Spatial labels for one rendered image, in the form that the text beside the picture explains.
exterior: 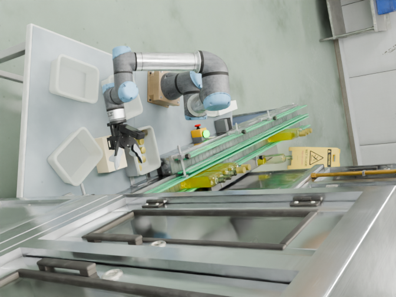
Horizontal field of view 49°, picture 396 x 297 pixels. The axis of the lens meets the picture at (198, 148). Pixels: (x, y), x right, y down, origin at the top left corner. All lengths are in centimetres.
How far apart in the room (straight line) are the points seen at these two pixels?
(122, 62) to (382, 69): 645
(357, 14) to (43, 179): 669
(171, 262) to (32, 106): 130
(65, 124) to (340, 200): 136
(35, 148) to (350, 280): 149
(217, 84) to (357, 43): 621
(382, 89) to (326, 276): 736
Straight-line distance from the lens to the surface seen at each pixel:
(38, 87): 194
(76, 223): 113
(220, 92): 181
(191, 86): 224
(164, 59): 179
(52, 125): 195
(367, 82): 793
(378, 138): 804
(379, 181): 230
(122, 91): 171
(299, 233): 78
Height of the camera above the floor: 232
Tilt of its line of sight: 36 degrees down
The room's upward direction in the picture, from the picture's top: 84 degrees clockwise
